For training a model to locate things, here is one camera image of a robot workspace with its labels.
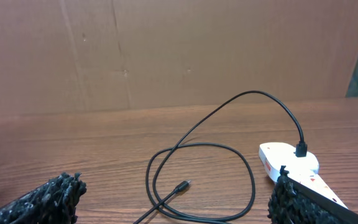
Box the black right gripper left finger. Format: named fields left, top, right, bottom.
left=0, top=172, right=87, bottom=224

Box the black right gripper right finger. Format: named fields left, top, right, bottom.
left=267, top=166, right=358, bottom=224

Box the white charger adapter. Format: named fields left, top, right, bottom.
left=286, top=151, right=319, bottom=174

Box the white power strip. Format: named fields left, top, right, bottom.
left=259, top=142, right=347, bottom=208

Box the brown cardboard backdrop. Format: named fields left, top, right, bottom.
left=0, top=1, right=358, bottom=116

